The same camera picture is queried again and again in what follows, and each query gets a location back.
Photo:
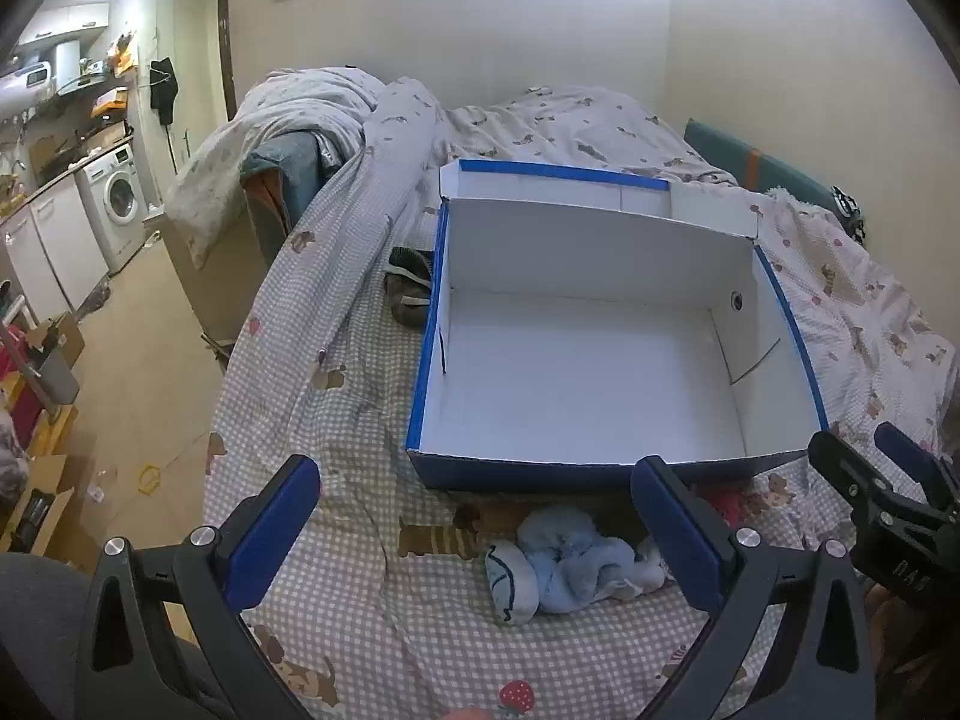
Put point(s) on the light blue fluffy cloth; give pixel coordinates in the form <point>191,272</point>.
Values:
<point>577,555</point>

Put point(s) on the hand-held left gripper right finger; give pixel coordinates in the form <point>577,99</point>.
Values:
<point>675,540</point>

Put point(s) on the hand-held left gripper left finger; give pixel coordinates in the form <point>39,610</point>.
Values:
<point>274,532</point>

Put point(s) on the white printed duvet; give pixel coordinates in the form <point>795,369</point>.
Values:
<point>315,112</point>

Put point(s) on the range hood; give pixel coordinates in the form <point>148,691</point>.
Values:
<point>84,82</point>

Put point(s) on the white floor cabinets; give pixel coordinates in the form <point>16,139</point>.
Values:
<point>52,247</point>

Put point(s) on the person's grey trouser leg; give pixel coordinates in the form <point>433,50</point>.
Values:
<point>45,630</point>

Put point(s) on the white water heater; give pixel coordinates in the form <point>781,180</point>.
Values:
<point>67,60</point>

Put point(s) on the black white patterned item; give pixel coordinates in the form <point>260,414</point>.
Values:
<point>850,214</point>

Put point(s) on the pink soft toy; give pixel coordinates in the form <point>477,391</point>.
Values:
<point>726,506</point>

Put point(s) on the checkered printed bed sheet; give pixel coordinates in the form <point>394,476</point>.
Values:
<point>337,405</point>

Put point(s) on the white wall cabinets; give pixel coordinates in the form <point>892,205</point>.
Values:
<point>67,21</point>

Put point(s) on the blue white cardboard box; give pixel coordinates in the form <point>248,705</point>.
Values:
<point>585,360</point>

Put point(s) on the large brown cardboard box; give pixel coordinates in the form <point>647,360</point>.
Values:
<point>225,285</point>

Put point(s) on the yellow floor item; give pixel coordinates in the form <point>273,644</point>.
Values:
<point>148,480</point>

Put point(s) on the person's right hand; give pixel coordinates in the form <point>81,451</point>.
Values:
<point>889,637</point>

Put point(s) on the white blue plush sock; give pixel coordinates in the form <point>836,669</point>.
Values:
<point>510,585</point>

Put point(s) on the black hanging garment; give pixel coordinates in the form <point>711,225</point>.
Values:
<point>163,90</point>

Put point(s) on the dark striped sock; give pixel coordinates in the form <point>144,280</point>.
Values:
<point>409,281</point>

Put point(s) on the white washing machine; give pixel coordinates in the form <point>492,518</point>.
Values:
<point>116,202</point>

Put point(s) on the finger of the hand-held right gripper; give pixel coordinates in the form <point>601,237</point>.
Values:
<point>847,476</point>
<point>911,457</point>

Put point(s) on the dark door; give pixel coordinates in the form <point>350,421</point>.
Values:
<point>226,52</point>

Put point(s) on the teal pillow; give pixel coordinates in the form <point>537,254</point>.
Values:
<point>757,165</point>

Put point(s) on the grey bin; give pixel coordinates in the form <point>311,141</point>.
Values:
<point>56,371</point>

